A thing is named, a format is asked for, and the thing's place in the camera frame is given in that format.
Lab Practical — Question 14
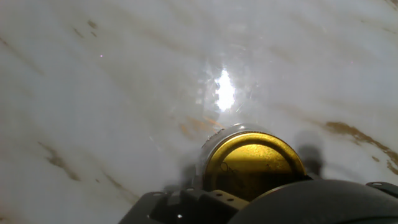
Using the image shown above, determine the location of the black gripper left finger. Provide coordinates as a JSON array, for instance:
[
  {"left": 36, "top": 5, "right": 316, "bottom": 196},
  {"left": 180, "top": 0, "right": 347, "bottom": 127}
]
[{"left": 118, "top": 187, "right": 250, "bottom": 224}]

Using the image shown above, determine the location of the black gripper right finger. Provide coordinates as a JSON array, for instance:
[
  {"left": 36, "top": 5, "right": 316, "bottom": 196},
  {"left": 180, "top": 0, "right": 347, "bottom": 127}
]
[{"left": 366, "top": 181, "right": 398, "bottom": 199}]

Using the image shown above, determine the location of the glass jar gold lid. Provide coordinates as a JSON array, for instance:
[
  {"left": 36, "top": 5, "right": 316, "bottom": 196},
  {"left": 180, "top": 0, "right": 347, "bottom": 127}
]
[{"left": 194, "top": 123, "right": 309, "bottom": 202}]

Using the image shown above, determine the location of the marble pattern mat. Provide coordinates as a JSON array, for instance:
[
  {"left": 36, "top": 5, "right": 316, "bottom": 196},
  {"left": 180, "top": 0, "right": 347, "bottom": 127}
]
[{"left": 0, "top": 0, "right": 398, "bottom": 224}]

